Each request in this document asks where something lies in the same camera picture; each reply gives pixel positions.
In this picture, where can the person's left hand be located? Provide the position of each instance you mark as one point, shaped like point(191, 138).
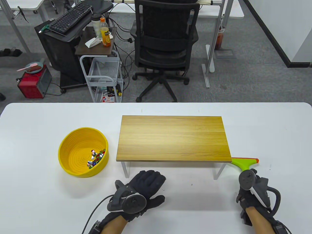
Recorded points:
point(146, 182)

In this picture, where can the person's right hand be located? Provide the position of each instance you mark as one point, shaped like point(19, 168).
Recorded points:
point(241, 199)

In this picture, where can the green orange scraper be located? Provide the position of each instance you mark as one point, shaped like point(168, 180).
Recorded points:
point(243, 163)

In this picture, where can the wooden tabletop organizer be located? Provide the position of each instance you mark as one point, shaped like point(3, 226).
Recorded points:
point(170, 139)

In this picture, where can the pile of colourful sequins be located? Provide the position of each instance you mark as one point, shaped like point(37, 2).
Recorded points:
point(96, 158)

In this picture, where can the yellow fabric basket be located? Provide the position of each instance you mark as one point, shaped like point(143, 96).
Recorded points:
point(73, 156)

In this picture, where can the person's right forearm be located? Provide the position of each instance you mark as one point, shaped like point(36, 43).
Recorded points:
point(258, 221)

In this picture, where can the person's left forearm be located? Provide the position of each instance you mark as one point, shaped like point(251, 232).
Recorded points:
point(113, 226)

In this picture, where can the grey tracking controller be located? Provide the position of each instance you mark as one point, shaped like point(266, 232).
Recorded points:
point(247, 180)
point(131, 203)

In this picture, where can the red card box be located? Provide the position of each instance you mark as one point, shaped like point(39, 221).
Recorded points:
point(108, 99)

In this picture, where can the small wooden side table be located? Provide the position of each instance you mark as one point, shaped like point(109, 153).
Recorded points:
point(97, 50)

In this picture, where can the grey floor plate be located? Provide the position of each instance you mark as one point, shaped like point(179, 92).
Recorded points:
point(225, 54)

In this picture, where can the black mesh office chair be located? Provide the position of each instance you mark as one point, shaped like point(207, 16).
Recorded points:
point(168, 36)

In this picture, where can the white crumpled tissue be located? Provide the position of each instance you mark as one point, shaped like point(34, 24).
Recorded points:
point(91, 43)

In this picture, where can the orange juice bottle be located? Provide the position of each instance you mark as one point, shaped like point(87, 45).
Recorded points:
point(105, 36)

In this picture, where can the red toaster oven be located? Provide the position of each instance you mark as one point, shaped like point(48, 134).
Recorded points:
point(29, 85)

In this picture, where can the black rolling computer stand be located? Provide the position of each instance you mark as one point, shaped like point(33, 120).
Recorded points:
point(56, 53)

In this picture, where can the teal plate with food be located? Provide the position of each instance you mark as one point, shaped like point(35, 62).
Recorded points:
point(36, 69)

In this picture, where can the grey water bottle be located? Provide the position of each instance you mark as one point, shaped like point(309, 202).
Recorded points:
point(95, 26)

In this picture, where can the pink spatula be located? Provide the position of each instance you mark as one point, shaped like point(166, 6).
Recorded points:
point(31, 65)

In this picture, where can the black keyboard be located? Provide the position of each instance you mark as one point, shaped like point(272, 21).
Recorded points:
point(70, 18)

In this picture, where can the black shoe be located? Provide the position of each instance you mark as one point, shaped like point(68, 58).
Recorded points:
point(5, 52)
point(16, 52)

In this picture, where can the white desk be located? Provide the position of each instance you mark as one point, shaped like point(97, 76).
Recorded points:
point(234, 13)
point(24, 4)

